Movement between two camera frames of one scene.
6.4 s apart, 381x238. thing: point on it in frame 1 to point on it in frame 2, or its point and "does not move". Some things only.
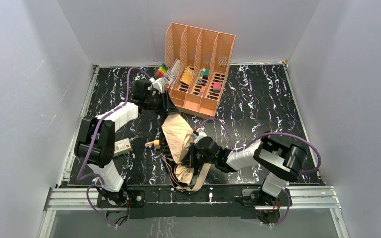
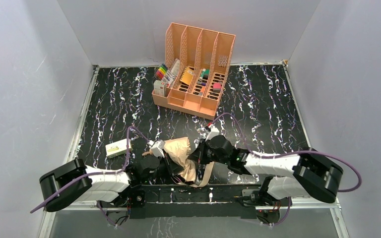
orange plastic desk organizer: [197, 61] does not move
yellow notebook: [187, 76] does not move
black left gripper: [163, 103] to [170, 163]
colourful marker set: [161, 72] does not move
